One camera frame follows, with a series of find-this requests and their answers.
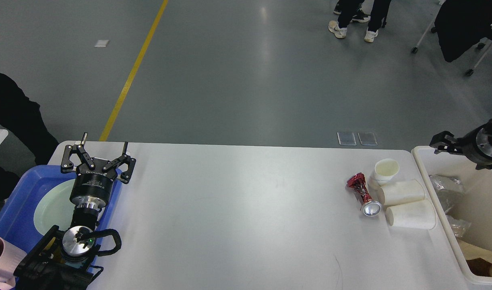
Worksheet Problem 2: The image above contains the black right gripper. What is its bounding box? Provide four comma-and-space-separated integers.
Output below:
429, 121, 492, 170

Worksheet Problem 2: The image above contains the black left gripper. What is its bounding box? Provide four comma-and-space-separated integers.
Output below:
60, 132, 136, 209

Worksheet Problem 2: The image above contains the green plate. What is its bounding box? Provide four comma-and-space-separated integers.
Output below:
33, 178, 106, 236

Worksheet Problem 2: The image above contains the white paper cup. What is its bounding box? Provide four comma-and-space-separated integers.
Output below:
368, 158, 399, 187
377, 179, 425, 206

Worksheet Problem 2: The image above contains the white foam container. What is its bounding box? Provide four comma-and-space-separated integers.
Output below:
386, 199, 437, 230

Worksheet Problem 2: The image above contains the brown paper bag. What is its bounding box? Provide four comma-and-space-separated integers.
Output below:
457, 239, 492, 277

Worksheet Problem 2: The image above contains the pink ribbed mug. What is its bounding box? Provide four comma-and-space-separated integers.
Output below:
0, 237, 27, 290

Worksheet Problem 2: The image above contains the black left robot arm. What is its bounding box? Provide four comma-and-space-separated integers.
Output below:
14, 133, 136, 290

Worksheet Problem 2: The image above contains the white plastic bin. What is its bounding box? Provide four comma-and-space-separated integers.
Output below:
412, 146, 492, 289

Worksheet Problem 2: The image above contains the right floor plate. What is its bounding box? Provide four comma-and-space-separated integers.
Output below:
357, 132, 378, 146

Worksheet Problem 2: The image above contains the floor plate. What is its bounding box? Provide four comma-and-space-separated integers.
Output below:
337, 132, 357, 146
357, 132, 378, 146

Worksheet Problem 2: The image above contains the blue plastic tray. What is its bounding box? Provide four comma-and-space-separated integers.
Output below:
0, 166, 120, 254

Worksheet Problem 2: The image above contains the red snack wrapper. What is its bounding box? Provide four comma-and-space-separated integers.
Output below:
347, 172, 382, 217

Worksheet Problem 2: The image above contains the left floor plate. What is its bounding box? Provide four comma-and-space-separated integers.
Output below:
337, 132, 357, 146

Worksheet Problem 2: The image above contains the chair with black jacket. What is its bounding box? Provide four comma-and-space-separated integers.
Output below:
427, 0, 492, 63

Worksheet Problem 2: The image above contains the person in black trousers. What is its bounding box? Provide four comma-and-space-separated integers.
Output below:
328, 0, 391, 43

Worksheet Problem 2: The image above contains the person with dark sneakers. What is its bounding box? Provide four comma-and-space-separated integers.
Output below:
334, 0, 370, 23

